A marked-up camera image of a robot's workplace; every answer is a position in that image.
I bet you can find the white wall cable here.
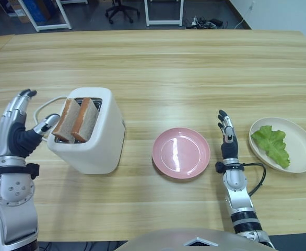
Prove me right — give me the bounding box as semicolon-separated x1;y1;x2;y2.
233;1;255;30

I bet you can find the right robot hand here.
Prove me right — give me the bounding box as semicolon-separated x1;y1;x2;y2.
217;109;239;159

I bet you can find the green lettuce leaf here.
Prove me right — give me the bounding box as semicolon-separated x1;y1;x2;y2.
250;125;291;169

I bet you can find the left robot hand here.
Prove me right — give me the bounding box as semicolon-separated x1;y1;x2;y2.
0;89;61;166

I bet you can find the robot body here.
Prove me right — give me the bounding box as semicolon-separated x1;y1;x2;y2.
114;227;274;251

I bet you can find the cream toaster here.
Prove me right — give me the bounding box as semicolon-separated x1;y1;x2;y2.
46;87;126;175

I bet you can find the cream plate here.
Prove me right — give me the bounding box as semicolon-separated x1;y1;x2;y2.
248;117;306;174

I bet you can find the white cord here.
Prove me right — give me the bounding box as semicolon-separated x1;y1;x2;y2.
33;96;67;142

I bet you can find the bread slice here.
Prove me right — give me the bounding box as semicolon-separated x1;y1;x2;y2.
51;98;81;142
71;97;100;143

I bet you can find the black cable bundle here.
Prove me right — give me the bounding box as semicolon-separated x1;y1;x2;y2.
185;16;225;29

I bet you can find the black office chair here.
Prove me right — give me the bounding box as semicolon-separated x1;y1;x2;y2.
105;0;140;25

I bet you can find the pink plate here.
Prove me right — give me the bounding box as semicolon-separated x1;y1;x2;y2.
151;127;211;180

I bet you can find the white table frame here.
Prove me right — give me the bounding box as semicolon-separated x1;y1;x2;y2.
17;0;73;32
144;0;184;27

